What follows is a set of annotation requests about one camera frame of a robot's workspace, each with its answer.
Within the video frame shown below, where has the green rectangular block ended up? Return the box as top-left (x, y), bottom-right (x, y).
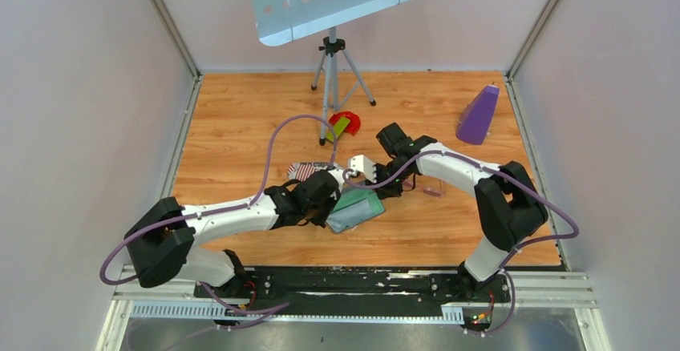
top-left (326, 116), bottom-right (351, 143)

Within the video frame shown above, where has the white slotted cable duct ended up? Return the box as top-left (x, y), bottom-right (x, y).
top-left (129, 301), bottom-right (464, 325)

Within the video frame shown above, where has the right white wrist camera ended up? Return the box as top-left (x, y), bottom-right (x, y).
top-left (348, 155), bottom-right (377, 184)

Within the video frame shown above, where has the grey glasses case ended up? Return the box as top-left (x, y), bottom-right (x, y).
top-left (325, 188), bottom-right (387, 235)

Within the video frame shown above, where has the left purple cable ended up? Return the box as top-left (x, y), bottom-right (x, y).
top-left (99, 114), bottom-right (340, 287)

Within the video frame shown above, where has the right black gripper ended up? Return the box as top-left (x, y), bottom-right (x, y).
top-left (365, 161), bottom-right (412, 201)

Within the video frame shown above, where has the striped printed glasses pouch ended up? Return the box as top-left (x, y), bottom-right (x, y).
top-left (287, 161), bottom-right (330, 181)

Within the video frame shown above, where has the red curved plastic piece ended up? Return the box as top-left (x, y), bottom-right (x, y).
top-left (329, 111), bottom-right (361, 135)

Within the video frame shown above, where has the grey tripod stand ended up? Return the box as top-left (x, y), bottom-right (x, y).
top-left (310, 26), bottom-right (376, 119)

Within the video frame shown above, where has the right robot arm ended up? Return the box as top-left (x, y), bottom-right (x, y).
top-left (372, 123), bottom-right (548, 301)

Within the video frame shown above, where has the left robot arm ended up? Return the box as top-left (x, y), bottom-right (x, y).
top-left (124, 167), bottom-right (344, 297)

